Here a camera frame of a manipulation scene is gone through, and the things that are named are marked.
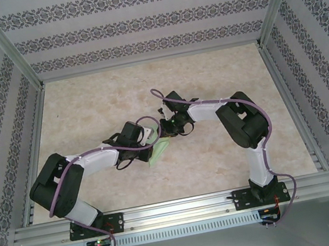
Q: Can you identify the circuit board with green light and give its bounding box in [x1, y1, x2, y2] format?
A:
[85, 237, 113, 246]

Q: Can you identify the small circuit board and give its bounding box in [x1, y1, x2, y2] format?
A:
[258, 205, 281, 221]

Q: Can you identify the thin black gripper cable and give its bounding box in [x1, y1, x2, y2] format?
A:
[114, 157, 137, 171]
[179, 122, 197, 138]

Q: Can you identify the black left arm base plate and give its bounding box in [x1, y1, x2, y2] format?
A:
[66, 211, 127, 243]

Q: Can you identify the aluminium mounting rail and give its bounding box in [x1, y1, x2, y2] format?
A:
[9, 172, 329, 246]

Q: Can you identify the thin red wire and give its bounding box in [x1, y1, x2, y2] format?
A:
[103, 222, 115, 236]
[272, 194, 284, 215]

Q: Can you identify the aluminium side rail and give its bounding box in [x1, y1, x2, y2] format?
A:
[257, 37, 329, 179]
[0, 85, 69, 228]

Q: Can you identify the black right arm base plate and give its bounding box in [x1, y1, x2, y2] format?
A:
[230, 180, 291, 213]

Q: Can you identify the slotted grey cable duct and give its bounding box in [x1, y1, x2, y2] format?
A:
[54, 210, 263, 246]

